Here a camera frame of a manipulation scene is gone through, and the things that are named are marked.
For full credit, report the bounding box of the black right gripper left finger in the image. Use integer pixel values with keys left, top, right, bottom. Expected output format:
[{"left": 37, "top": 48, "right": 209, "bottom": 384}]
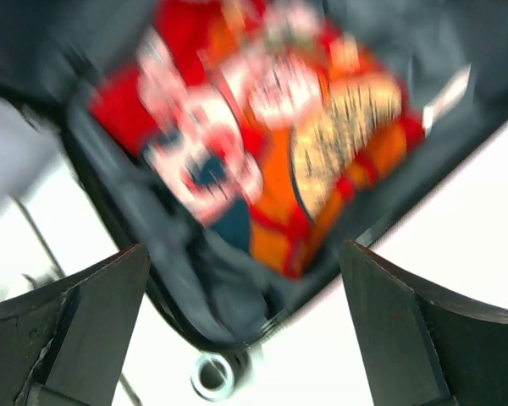
[{"left": 0, "top": 245, "right": 150, "bottom": 405}]

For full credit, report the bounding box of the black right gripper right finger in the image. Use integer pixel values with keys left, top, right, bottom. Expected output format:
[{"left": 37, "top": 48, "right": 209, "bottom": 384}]
[{"left": 340, "top": 241, "right": 508, "bottom": 405}]

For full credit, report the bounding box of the red cartoon cloth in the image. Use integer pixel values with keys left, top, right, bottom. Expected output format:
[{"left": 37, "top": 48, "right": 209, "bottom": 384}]
[{"left": 91, "top": 1, "right": 425, "bottom": 278}]

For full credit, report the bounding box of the pink hard-shell suitcase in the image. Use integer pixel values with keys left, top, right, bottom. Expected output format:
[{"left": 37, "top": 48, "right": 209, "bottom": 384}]
[{"left": 0, "top": 1, "right": 508, "bottom": 401}]

